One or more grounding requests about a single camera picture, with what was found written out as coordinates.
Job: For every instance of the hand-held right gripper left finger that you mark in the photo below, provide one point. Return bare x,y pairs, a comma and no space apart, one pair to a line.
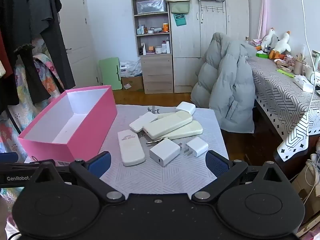
100,163

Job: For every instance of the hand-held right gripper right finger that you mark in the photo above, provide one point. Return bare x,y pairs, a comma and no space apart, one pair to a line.
217,165

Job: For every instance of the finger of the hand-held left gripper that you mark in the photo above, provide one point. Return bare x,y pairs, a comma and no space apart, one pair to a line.
8,158

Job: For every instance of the small white charger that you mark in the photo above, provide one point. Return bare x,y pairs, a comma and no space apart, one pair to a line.
197,147

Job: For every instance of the white remote with pink label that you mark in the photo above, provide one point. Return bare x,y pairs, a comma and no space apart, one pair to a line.
131,150

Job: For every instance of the cream plastic tube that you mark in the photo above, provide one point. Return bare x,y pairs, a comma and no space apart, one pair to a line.
190,131

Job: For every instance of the pink cardboard box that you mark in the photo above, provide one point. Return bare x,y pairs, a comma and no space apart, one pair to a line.
97,120

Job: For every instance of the large white charger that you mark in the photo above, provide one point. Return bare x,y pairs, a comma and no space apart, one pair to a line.
165,152

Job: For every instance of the white remote control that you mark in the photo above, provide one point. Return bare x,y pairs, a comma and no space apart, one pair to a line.
141,122

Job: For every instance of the cream remote control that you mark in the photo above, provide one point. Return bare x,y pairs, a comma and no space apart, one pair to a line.
166,126
165,115

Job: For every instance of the white power adapter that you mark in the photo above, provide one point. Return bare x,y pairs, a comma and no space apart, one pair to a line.
185,108

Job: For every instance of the white mat with guitar print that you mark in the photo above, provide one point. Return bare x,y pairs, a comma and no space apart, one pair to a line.
162,180

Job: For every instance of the grey puffer jacket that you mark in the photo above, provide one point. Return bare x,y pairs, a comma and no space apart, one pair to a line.
225,85

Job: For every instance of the black lace-trimmed garment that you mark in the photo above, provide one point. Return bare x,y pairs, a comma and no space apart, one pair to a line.
30,75

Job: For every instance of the brown cardboard box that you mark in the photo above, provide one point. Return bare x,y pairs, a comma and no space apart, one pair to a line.
302,187

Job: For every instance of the floral quilt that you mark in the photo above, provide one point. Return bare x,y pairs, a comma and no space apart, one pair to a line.
47,77

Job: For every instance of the green folding table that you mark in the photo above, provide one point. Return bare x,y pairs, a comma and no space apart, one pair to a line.
108,73

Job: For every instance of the black white patterned tablecloth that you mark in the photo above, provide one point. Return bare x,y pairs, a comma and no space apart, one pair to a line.
280,97

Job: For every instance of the red garment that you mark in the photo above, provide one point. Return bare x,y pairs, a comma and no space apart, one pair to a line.
3,60

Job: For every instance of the white tissue packs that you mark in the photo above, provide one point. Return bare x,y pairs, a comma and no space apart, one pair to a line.
130,67

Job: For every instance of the wooden shelf unit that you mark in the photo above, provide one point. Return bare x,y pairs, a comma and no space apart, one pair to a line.
157,75

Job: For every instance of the wooden wardrobe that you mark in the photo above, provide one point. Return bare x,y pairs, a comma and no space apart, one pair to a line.
190,55

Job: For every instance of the green box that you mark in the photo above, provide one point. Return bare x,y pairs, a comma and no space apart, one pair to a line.
262,54

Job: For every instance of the white tissue box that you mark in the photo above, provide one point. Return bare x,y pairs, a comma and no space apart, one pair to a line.
303,83

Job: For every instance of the black bottle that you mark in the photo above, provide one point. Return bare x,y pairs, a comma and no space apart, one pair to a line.
141,50

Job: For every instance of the dark grey hanging shirt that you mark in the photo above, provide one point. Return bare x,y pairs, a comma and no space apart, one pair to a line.
55,42

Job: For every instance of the beige cup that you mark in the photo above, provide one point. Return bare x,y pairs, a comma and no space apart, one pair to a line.
299,67

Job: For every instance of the white jar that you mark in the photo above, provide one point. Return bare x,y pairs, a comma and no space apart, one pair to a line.
158,50

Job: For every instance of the white bottle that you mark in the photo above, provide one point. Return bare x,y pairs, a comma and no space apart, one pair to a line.
164,47

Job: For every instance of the white door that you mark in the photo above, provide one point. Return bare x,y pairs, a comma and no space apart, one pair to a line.
77,30

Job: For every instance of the white goose plush toy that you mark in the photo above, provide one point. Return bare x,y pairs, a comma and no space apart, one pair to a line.
270,38
282,44

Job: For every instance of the black hanging coat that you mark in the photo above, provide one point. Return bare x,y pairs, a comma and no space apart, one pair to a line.
12,17

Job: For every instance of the orange bottle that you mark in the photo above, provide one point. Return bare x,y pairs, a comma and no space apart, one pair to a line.
165,27

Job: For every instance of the teal pouch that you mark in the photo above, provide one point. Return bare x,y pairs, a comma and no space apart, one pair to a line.
180,20

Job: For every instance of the pink curtain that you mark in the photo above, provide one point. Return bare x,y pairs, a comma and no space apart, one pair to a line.
262,10

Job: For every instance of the green hanging bag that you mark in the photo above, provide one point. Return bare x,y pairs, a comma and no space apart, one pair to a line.
179,7

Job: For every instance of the clear plastic bag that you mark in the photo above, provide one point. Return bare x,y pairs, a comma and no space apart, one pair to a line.
150,6

